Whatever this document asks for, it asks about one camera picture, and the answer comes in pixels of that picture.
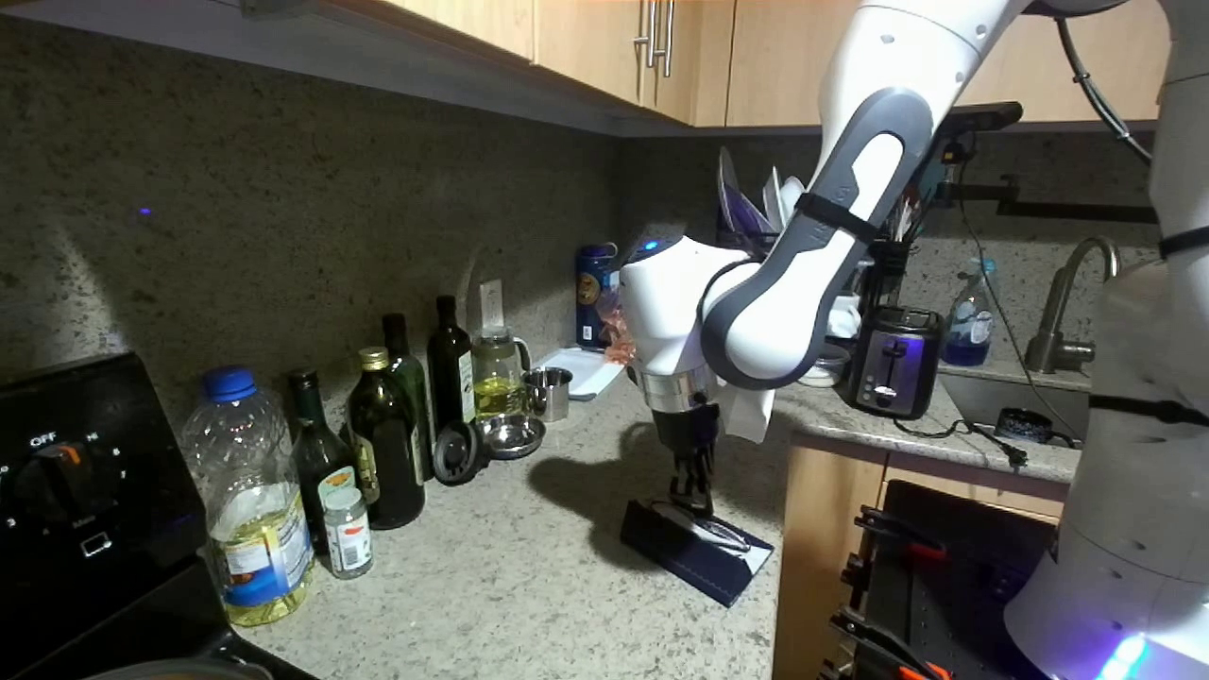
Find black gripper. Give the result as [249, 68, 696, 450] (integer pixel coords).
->
[648, 388, 725, 518]

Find thin-framed eyeglasses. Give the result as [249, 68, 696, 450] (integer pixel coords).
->
[659, 503, 756, 552]

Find blue glasses case box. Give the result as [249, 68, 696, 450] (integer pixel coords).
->
[616, 496, 780, 614]

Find wooden base cabinet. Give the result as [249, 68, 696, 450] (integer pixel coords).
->
[770, 432, 1071, 680]

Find steel cup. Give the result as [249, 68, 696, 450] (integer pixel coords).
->
[522, 367, 576, 425]

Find red plastic bag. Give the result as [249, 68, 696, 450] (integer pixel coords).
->
[595, 287, 637, 369]

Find steel strainer bowl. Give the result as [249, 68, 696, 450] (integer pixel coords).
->
[474, 412, 548, 460]

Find blue canister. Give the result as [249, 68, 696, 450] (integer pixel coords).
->
[576, 243, 623, 350]

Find orange-tipped black clamp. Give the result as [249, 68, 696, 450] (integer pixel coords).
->
[859, 503, 951, 568]
[824, 610, 956, 680]

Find glass oil cruet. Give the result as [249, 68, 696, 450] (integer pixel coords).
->
[470, 328, 537, 425]

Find black toaster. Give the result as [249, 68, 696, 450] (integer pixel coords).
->
[837, 304, 949, 425]

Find black round lid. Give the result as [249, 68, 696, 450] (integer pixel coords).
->
[426, 425, 489, 490]

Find dark bottle white label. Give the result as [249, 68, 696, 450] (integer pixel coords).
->
[425, 296, 479, 438]

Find white stacked plates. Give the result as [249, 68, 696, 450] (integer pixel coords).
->
[713, 149, 812, 248]

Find green glass bottle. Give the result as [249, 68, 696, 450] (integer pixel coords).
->
[377, 311, 439, 483]

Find gold-capped olive oil bottle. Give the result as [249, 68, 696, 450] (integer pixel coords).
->
[344, 343, 426, 533]

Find blue dish soap bottle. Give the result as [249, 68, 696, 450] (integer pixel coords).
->
[936, 248, 999, 369]

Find small white-label spice jar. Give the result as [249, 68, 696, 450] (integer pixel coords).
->
[315, 480, 377, 581]

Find dark wine bottle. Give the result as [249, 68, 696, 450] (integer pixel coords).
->
[283, 367, 359, 558]

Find steel kitchen faucet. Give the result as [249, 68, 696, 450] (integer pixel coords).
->
[1022, 234, 1125, 378]

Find clear plastic water bottle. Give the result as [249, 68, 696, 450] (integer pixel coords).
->
[177, 367, 317, 631]

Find wooden upper cabinets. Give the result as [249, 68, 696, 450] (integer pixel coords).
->
[376, 0, 1174, 131]

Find grey cooking pan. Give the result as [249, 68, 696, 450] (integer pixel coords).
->
[86, 655, 278, 680]

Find black stove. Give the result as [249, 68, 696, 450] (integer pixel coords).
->
[0, 350, 317, 680]

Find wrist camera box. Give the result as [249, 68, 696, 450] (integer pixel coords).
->
[722, 384, 784, 447]

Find white wall outlet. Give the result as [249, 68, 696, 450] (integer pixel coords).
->
[478, 276, 509, 339]

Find black toaster power cable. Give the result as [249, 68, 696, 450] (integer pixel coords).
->
[888, 412, 1089, 474]

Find black stereo camera bar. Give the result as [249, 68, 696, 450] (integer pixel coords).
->
[940, 97, 1029, 139]

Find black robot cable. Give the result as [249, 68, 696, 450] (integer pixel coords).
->
[1050, 10, 1162, 170]

